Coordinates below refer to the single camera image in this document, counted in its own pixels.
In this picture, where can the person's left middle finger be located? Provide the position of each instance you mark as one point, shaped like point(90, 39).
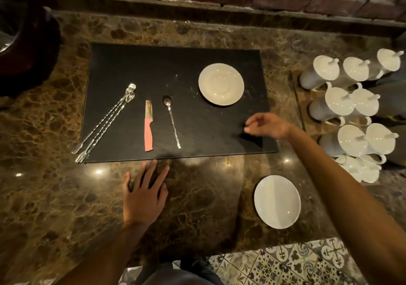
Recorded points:
point(151, 173)

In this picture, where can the white saucer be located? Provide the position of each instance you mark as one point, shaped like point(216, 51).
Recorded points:
point(221, 84)

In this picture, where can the twisted silver bar spoon with fork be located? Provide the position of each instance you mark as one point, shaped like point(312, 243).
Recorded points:
point(106, 127)
point(104, 119)

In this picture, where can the person's right fingers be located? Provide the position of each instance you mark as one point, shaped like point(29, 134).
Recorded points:
point(253, 124)

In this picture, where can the group of white lidded pots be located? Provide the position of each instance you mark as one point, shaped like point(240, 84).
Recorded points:
point(339, 102)

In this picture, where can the dark round vessel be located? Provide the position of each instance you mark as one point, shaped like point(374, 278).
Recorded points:
point(28, 53)

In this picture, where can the person's left hand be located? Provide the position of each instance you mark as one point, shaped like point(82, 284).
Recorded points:
point(142, 204)

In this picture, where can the person's left forearm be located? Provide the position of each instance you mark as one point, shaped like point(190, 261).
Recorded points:
point(111, 256)

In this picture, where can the person's grey trousers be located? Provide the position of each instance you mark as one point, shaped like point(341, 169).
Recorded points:
point(177, 273)

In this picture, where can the white round plate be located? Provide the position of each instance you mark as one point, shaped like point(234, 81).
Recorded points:
point(277, 202)

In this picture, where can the person's left thumb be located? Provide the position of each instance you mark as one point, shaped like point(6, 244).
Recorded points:
point(165, 194)

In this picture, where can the person's left little finger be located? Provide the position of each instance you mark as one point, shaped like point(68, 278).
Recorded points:
point(127, 183)

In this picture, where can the white cup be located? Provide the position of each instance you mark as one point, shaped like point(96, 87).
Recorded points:
point(370, 171)
point(350, 167)

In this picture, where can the brown tray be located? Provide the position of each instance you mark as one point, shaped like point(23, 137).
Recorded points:
point(312, 128)

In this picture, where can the person's right hand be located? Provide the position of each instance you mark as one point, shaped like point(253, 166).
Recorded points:
point(271, 126)

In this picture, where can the person's right forearm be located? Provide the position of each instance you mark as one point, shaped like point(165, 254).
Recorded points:
point(349, 199)

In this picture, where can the black rectangular placemat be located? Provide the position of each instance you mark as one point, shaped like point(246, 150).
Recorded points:
point(203, 126)

